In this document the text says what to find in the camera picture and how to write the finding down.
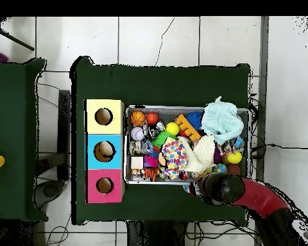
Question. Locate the white baseball toy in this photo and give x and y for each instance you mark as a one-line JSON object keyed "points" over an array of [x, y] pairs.
{"points": [[137, 133]]}

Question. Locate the black tripod leg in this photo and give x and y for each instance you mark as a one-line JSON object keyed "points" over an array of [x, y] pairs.
{"points": [[15, 39]]}

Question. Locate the blue spiky ball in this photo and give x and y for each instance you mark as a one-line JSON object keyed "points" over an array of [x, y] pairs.
{"points": [[194, 119]]}

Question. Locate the orange toy brick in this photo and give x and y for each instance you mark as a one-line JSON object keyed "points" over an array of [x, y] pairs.
{"points": [[187, 127]]}

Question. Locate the polka dot paper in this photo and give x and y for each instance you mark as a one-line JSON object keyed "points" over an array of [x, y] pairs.
{"points": [[174, 157]]}

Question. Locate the green spiky ball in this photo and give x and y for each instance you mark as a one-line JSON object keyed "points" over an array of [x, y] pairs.
{"points": [[159, 138]]}

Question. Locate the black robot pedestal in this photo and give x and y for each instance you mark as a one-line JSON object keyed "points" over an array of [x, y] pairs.
{"points": [[154, 235]]}

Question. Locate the orange basketball toy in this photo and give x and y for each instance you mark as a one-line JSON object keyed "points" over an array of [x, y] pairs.
{"points": [[137, 118]]}

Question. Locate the yellow smiley ball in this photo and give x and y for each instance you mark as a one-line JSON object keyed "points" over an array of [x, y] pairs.
{"points": [[172, 128]]}

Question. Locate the side table green cloth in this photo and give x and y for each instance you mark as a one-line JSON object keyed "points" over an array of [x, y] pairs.
{"points": [[12, 115]]}

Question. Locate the cream waffle cloth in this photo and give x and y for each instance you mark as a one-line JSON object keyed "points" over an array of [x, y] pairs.
{"points": [[201, 153]]}

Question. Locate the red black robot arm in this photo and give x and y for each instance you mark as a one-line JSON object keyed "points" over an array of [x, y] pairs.
{"points": [[259, 200]]}

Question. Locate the mint green cloth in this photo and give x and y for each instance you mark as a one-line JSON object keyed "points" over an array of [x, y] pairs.
{"points": [[220, 123]]}

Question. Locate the red orange ball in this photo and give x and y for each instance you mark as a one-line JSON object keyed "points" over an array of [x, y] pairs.
{"points": [[152, 118]]}

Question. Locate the dark green table cloth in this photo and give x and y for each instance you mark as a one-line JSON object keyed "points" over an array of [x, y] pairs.
{"points": [[118, 82]]}

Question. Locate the clear mesh bin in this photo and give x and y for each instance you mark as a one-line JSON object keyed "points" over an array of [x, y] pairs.
{"points": [[148, 182]]}

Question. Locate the black floor stand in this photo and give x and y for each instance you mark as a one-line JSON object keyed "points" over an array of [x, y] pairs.
{"points": [[64, 133]]}

